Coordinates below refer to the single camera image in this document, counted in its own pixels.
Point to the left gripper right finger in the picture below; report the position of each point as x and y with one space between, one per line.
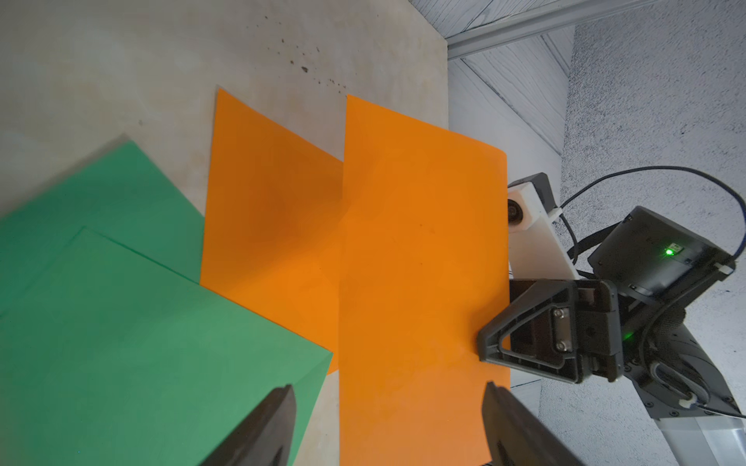
515 436

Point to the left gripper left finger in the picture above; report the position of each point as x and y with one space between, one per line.
264 437

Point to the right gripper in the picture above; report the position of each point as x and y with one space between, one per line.
658 268

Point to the orange paper sheet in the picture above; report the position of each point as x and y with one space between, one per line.
424 267
271 237

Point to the green paper sheet bottom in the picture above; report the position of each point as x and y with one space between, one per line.
109 358

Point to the green paper sheet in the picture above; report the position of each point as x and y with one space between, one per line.
109 358
122 195

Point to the green paper sheet top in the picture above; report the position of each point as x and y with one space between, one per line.
122 195

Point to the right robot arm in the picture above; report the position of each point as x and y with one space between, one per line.
701 422

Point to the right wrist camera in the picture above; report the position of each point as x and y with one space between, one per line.
535 250

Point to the right aluminium frame post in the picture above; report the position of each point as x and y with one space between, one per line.
538 21

